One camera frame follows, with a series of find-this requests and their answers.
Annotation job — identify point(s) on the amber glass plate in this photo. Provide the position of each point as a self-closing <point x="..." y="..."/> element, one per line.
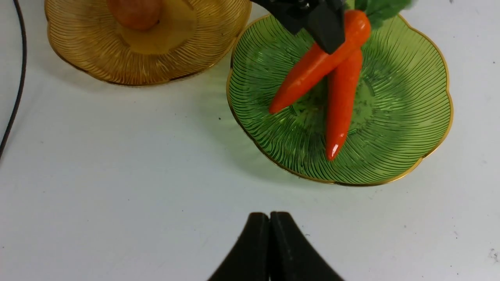
<point x="190" y="37"/>

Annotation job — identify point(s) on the orange carrot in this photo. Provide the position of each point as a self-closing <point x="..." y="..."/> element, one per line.
<point x="351" y="29"/>
<point x="342" y="83"/>

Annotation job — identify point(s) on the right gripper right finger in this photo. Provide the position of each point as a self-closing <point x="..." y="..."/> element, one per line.
<point x="292" y="257"/>

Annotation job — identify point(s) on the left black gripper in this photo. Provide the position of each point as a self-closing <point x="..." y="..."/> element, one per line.
<point x="322" y="19"/>

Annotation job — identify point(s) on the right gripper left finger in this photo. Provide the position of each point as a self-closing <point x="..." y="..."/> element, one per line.
<point x="247" y="260"/>

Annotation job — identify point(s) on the brown potato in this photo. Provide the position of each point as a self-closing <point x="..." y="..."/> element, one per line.
<point x="140" y="15"/>

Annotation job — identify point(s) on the green glass plate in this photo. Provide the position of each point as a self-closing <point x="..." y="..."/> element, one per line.
<point x="403" y="109"/>

